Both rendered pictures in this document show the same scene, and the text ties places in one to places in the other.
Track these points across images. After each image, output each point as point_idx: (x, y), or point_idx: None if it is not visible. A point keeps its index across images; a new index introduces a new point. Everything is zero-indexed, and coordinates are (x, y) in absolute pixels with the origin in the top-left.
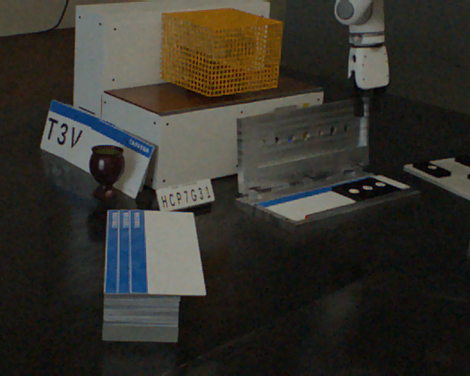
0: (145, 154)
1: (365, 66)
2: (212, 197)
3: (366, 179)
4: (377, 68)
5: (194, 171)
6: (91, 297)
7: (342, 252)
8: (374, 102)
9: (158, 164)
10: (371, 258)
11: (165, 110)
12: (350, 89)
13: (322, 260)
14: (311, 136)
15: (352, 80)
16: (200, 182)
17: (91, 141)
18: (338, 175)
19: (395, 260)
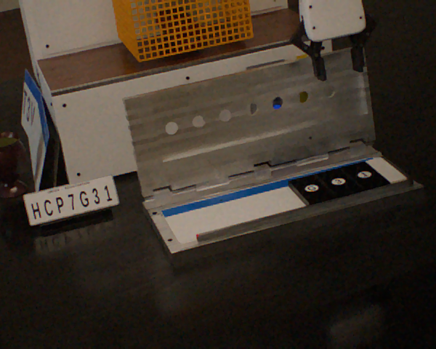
0: (45, 143)
1: (315, 9)
2: (115, 199)
3: (353, 165)
4: (338, 9)
5: (126, 158)
6: None
7: (205, 302)
8: (352, 56)
9: (65, 155)
10: (237, 315)
11: (65, 87)
12: (298, 43)
13: (160, 318)
14: (261, 110)
15: (299, 29)
16: (97, 180)
17: (35, 120)
18: (320, 159)
19: (269, 323)
